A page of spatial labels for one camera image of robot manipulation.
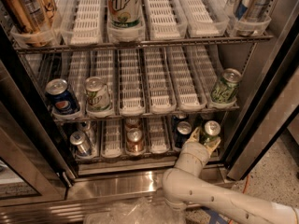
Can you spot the gold can top shelf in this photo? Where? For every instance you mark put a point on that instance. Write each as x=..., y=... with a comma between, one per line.
x=33, y=21

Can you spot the orange can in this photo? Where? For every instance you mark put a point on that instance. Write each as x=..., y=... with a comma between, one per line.
x=134, y=140
x=132, y=123

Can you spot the silver can bottom rear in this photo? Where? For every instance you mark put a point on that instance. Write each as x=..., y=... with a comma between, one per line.
x=86, y=127

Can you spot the fridge door right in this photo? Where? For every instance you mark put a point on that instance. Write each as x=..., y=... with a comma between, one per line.
x=268, y=97

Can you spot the green can shelf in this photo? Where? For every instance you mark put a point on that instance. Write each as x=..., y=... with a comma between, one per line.
x=226, y=87
x=210, y=131

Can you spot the wire shelf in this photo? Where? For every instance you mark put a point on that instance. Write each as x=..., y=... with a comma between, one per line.
x=220, y=40
x=83, y=116

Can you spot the top wire shelf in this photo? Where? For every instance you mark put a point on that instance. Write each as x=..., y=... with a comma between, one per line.
x=220, y=40

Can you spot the green can bottom shelf front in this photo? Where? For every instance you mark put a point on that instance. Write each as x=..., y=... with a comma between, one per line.
x=210, y=131

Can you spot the silver blue can top shelf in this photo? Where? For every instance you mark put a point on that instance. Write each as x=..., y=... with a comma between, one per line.
x=247, y=17

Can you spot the dark blue can bottom front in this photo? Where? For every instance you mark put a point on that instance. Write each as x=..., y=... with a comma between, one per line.
x=183, y=130

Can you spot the fridge door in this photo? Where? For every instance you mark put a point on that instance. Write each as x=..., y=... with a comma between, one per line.
x=32, y=146
x=268, y=97

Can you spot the dark blue can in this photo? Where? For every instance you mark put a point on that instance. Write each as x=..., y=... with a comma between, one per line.
x=183, y=130
x=179, y=117

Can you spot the orange can bottom rear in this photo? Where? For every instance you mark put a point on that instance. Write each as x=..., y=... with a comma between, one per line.
x=132, y=123

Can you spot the fridge door left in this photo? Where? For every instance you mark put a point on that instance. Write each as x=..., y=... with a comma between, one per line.
x=32, y=146

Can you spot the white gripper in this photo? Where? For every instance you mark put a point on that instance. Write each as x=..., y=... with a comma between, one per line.
x=197, y=148

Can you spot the dark blue can bottom rear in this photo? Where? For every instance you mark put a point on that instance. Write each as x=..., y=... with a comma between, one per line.
x=179, y=117

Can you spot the silver can bottom front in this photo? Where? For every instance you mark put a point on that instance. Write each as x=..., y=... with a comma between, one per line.
x=79, y=140

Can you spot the white 7up can shelf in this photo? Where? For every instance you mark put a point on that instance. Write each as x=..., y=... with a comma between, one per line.
x=97, y=94
x=124, y=13

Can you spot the middle wire shelf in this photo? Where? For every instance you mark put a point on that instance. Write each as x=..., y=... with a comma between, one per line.
x=83, y=116

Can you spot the white 7UP can top shelf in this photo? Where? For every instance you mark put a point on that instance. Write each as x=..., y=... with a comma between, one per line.
x=124, y=13

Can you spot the green can middle shelf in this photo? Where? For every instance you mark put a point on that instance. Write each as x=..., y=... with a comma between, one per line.
x=226, y=87

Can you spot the white 7UP can middle shelf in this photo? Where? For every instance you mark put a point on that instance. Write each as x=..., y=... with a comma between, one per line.
x=97, y=94

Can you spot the blue Pepsi can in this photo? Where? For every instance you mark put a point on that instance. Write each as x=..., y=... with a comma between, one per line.
x=62, y=97

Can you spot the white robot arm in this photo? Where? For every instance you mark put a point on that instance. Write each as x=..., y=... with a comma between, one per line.
x=182, y=185

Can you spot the orange can bottom front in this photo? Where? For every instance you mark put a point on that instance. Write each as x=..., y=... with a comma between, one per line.
x=134, y=140

